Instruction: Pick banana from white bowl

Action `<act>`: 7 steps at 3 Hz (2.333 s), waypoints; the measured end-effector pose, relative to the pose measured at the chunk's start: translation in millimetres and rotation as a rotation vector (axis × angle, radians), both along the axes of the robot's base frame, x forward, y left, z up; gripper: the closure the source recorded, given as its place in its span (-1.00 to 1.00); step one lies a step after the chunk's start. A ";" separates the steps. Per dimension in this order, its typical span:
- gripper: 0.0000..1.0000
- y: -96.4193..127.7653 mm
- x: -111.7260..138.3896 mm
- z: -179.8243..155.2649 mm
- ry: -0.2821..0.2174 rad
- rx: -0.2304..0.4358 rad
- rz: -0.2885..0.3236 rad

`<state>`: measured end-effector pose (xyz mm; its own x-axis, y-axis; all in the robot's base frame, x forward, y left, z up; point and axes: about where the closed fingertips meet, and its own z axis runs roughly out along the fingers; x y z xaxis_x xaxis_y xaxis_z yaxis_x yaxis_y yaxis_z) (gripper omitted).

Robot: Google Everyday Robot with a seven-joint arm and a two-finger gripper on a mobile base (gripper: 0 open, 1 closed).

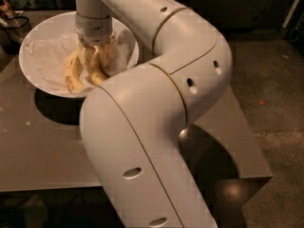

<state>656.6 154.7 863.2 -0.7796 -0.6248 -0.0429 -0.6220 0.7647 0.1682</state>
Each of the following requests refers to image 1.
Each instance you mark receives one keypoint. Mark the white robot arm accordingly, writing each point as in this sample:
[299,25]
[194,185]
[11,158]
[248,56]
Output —
[131,122]

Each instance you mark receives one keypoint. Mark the yellow banana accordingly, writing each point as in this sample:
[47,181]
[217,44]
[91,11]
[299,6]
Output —
[72,72]
[95,74]

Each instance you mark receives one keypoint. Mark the white paper liner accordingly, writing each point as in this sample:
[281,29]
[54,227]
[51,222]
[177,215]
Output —
[47,57]

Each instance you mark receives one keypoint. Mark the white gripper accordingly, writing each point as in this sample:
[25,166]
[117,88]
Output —
[94,28]

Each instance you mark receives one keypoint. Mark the white bowl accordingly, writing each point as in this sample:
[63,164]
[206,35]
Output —
[31,67]

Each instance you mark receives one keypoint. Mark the brown object at table corner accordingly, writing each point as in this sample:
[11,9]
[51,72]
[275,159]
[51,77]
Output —
[6,12]

